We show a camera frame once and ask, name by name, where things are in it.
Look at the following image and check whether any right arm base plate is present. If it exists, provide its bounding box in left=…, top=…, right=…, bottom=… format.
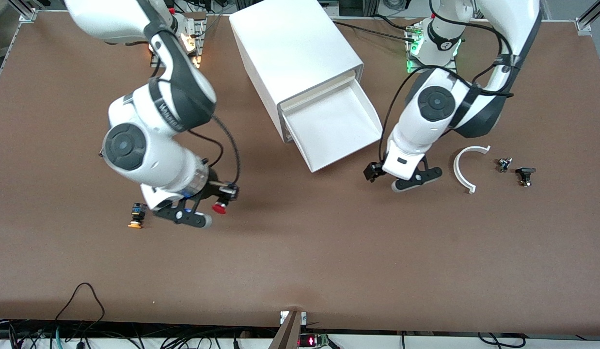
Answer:
left=150, top=12, right=206, bottom=68

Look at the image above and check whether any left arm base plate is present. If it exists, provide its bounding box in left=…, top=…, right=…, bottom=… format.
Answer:
left=405, top=24, right=458, bottom=74

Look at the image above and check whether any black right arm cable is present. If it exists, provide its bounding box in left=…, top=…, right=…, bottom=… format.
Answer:
left=184, top=114, right=242, bottom=188

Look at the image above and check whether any wooden post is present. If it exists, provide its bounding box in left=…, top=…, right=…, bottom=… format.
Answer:
left=268, top=310, right=303, bottom=349

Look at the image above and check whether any red-lit electronics module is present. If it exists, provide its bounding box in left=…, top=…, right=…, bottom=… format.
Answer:
left=300, top=333, right=331, bottom=349

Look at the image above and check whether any yellow-capped push button switch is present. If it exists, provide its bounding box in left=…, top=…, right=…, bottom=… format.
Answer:
left=127, top=203, right=148, bottom=229

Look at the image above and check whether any black looped table cable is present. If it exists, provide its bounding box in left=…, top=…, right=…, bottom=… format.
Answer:
left=55, top=283, right=106, bottom=323

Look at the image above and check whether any white curved plastic piece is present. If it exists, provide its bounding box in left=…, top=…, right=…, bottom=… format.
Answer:
left=453, top=145, right=492, bottom=195

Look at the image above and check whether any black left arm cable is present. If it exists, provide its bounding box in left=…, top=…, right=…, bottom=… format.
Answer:
left=378, top=0, right=517, bottom=166

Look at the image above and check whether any aluminium frame profile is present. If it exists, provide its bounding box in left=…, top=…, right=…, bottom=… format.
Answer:
left=575, top=0, right=600, bottom=32
left=7, top=0, right=38, bottom=23

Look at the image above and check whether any black cable behind cabinet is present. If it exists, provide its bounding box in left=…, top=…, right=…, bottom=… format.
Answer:
left=331, top=19, right=413, bottom=42

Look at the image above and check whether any small black switch part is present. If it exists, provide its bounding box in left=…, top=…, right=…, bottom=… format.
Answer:
left=515, top=167, right=537, bottom=188

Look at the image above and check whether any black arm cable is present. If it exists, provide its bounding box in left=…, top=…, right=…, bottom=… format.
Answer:
left=378, top=0, right=517, bottom=166
left=184, top=114, right=242, bottom=188

